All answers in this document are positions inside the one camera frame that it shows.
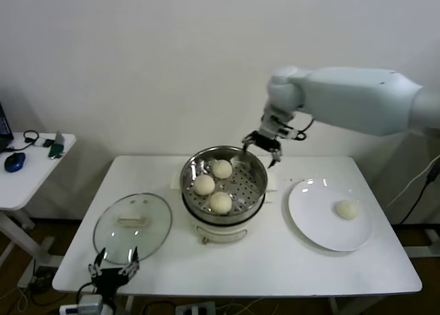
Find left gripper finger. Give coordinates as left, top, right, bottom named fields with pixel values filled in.
left=118, top=246, right=140, bottom=276
left=88, top=248, right=107, bottom=278

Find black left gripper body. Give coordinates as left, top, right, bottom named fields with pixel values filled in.
left=90, top=267, right=130, bottom=295

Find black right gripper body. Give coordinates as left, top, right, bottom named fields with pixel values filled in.
left=252, top=130, right=281, bottom=152

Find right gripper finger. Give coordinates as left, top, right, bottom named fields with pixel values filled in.
left=241, top=133, right=257, bottom=156
left=267, top=146, right=283, bottom=169

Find glass lid with white handle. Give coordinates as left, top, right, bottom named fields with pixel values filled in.
left=92, top=193, right=173, bottom=265

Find white steamed baozi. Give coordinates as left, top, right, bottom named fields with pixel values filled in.
left=211, top=159, right=233, bottom=180
left=193, top=175, right=217, bottom=196
left=335, top=200, right=361, bottom=221
left=208, top=192, right=232, bottom=215

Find perforated stainless steel steamer basket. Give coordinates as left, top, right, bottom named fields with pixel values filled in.
left=179, top=145, right=268, bottom=217

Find large white plate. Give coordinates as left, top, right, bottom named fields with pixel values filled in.
left=282, top=178, right=373, bottom=252

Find white floor power strip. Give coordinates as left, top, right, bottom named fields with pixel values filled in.
left=175, top=301, right=217, bottom=315

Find white electric cooking pot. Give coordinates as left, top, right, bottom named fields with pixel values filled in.
left=170, top=170, right=278, bottom=244

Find white side table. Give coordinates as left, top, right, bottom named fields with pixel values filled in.
left=0, top=133, right=76, bottom=290

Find green and grey gadget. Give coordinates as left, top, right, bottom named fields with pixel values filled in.
left=47, top=132, right=66, bottom=160

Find blue computer mouse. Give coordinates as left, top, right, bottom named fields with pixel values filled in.
left=3, top=152, right=27, bottom=173

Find dark laptop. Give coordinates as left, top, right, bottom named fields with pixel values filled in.
left=0, top=103, right=14, bottom=153

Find white desk foot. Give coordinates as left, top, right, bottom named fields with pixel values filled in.
left=401, top=227, right=440, bottom=258

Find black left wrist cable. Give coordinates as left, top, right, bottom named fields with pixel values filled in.
left=77, top=281, right=97, bottom=297

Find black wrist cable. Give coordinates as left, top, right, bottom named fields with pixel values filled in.
left=294, top=117, right=316, bottom=134
left=77, top=281, right=97, bottom=297

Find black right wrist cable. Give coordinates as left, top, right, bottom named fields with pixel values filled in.
left=294, top=117, right=316, bottom=134

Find black floor cables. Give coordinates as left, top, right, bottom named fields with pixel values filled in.
left=29, top=265, right=66, bottom=307

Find white wall cable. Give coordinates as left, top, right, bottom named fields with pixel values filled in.
left=383, top=153, right=440, bottom=209

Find black power cable with adapter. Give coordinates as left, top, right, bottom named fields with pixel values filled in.
left=400, top=163, right=439, bottom=225

